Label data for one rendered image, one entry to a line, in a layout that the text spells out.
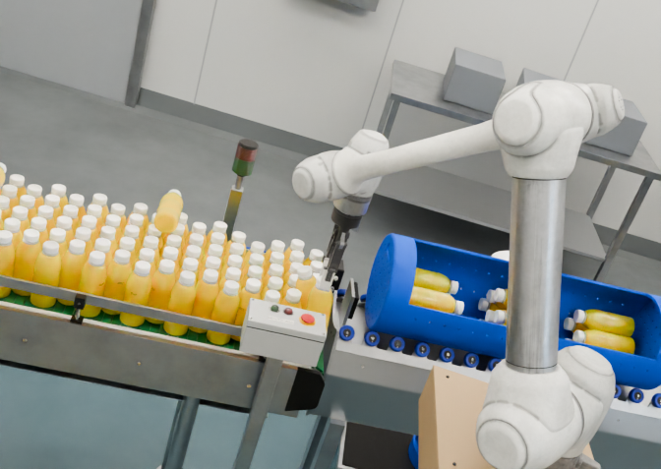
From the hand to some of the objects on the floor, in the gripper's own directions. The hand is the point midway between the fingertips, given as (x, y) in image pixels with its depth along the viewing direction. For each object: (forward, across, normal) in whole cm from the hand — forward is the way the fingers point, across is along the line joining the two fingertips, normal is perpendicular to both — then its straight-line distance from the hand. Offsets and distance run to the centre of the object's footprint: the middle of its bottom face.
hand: (327, 274), depth 221 cm
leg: (+117, +23, -19) cm, 121 cm away
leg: (+117, +9, -20) cm, 119 cm away
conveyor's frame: (+118, +15, +74) cm, 140 cm away
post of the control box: (+117, -13, +8) cm, 118 cm away
